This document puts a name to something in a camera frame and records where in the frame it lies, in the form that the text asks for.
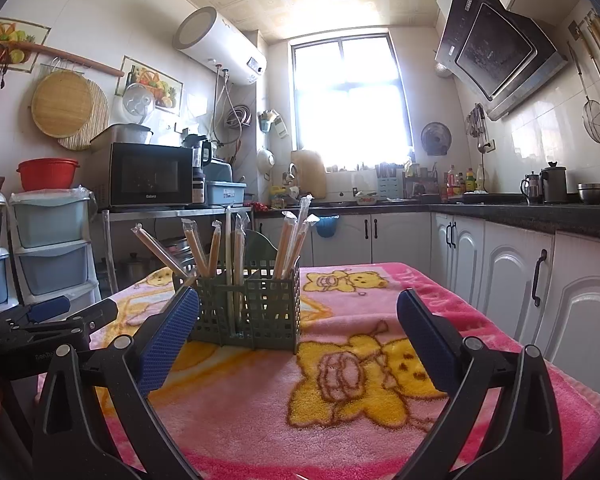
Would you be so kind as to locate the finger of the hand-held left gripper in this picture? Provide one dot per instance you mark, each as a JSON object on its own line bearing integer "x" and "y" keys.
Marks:
{"x": 95, "y": 312}
{"x": 50, "y": 307}

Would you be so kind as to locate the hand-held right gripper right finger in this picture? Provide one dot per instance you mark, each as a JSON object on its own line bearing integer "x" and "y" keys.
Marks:
{"x": 430, "y": 345}

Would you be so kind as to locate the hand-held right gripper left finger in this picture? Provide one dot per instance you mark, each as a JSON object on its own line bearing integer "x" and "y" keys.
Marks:
{"x": 165, "y": 345}

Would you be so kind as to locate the grey plastic utensil basket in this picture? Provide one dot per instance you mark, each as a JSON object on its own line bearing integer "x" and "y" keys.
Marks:
{"x": 260, "y": 310}

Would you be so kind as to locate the group of chopsticks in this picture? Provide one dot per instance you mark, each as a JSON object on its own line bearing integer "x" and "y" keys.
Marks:
{"x": 286, "y": 245}

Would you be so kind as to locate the small hanging utensils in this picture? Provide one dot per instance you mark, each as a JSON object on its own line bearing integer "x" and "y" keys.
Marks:
{"x": 477, "y": 122}

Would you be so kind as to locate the small steel pot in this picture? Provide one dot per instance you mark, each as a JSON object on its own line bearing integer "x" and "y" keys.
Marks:
{"x": 132, "y": 266}

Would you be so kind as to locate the light blue drawer unit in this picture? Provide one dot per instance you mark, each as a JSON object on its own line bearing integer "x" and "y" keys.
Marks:
{"x": 52, "y": 245}

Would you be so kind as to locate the large steel pot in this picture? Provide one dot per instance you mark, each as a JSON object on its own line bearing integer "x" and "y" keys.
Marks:
{"x": 176, "y": 252}

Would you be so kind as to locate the pink printed blanket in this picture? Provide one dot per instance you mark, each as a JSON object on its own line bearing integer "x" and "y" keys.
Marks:
{"x": 260, "y": 410}

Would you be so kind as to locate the metal kitchen rack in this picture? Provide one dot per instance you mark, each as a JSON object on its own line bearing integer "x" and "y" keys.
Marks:
{"x": 170, "y": 211}

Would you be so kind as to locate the red plastic basin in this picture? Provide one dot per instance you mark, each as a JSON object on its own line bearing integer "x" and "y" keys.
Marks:
{"x": 47, "y": 174}

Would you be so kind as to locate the black microwave oven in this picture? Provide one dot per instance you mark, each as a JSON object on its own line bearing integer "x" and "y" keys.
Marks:
{"x": 145, "y": 175}

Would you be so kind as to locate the white base cabinets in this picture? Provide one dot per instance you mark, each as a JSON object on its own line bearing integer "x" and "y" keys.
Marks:
{"x": 580, "y": 310}

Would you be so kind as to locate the blue hanging bin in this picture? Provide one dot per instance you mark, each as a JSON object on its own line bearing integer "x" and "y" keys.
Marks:
{"x": 326, "y": 226}

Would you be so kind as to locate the patterned bowl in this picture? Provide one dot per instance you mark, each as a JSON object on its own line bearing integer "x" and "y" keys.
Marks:
{"x": 366, "y": 199}

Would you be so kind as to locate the row of condiment bottles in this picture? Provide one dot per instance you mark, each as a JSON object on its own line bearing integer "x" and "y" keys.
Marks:
{"x": 451, "y": 182}

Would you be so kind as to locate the blue plastic box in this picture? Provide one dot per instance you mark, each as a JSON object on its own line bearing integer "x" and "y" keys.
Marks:
{"x": 226, "y": 192}

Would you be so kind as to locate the dark kitchen countertop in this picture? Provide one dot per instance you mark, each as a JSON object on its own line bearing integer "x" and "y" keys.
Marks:
{"x": 530, "y": 212}

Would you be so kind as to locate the light blue knife block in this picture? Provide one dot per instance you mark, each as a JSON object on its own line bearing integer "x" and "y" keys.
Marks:
{"x": 386, "y": 180}

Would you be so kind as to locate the metal pot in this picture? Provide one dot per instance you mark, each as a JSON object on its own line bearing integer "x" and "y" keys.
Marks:
{"x": 130, "y": 134}

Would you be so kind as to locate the round bamboo mat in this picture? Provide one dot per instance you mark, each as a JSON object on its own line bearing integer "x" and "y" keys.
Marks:
{"x": 100, "y": 120}

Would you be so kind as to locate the round bamboo tray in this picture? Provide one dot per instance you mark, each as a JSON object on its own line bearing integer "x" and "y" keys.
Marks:
{"x": 60, "y": 105}

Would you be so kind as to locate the beige cutting board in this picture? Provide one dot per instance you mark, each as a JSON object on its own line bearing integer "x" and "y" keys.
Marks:
{"x": 309, "y": 172}

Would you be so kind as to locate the steel bowl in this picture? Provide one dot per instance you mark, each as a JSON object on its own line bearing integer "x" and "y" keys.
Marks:
{"x": 592, "y": 193}

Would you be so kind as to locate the long wooden rolling pin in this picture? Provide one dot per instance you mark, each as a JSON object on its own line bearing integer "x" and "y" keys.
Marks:
{"x": 70, "y": 57}

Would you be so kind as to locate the kitchen window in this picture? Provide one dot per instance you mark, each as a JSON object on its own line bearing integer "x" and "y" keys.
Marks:
{"x": 352, "y": 105}

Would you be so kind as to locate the white water heater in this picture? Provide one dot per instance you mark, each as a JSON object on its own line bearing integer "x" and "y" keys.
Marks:
{"x": 215, "y": 45}

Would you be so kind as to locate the black range hood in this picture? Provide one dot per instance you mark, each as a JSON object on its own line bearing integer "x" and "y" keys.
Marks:
{"x": 495, "y": 55}

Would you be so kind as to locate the round dark wall fan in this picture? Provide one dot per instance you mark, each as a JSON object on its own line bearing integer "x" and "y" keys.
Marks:
{"x": 436, "y": 139}

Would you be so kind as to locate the fruit wall poster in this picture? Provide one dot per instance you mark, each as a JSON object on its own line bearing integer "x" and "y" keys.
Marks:
{"x": 155, "y": 82}
{"x": 10, "y": 32}

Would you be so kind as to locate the wall utensil holder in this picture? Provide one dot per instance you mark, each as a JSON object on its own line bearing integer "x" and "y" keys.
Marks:
{"x": 270, "y": 121}

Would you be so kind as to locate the silver exhaust duct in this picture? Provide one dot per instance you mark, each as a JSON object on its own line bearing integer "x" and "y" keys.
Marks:
{"x": 442, "y": 70}

